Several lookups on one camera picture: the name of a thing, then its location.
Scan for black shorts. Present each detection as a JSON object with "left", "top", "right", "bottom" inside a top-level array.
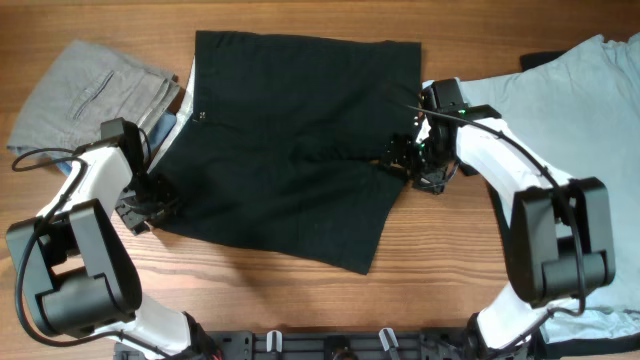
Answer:
[{"left": 154, "top": 31, "right": 422, "bottom": 274}]

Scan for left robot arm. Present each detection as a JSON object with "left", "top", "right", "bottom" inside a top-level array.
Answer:
[{"left": 6, "top": 118, "right": 221, "bottom": 359}]

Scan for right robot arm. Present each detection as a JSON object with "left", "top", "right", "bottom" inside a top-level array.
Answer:
[{"left": 382, "top": 79, "right": 615, "bottom": 359}]

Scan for folded blue denim garment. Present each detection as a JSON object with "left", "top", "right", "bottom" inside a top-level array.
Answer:
[{"left": 51, "top": 111, "right": 179, "bottom": 177}]

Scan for folded grey trousers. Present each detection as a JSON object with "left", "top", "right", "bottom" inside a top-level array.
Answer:
[{"left": 7, "top": 40, "right": 180, "bottom": 155}]

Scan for light blue t-shirt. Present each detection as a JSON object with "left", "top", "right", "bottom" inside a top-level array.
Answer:
[{"left": 422, "top": 32, "right": 640, "bottom": 344}]

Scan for black garment under pile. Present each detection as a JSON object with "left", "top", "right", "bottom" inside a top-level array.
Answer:
[{"left": 459, "top": 50, "right": 640, "bottom": 359}]

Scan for left black camera cable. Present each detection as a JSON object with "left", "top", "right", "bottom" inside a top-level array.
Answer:
[{"left": 10, "top": 127, "right": 176, "bottom": 359}]

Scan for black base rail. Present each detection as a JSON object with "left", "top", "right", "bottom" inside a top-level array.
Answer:
[{"left": 113, "top": 327, "right": 531, "bottom": 360}]

